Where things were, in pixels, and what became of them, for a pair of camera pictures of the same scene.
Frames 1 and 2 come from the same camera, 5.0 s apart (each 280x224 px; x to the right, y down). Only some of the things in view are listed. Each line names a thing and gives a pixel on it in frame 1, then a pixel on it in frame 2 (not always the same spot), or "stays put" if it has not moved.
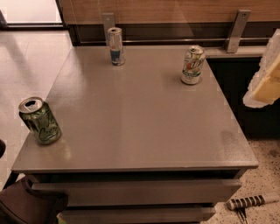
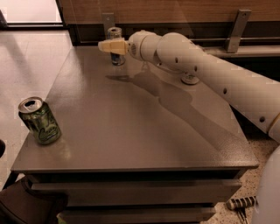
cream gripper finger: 268,90 → 114,44
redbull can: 116,45 stays put
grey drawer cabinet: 133,143 stays put
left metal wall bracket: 108,22 stays put
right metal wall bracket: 235,35 stays put
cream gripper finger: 274,72 → 115,46
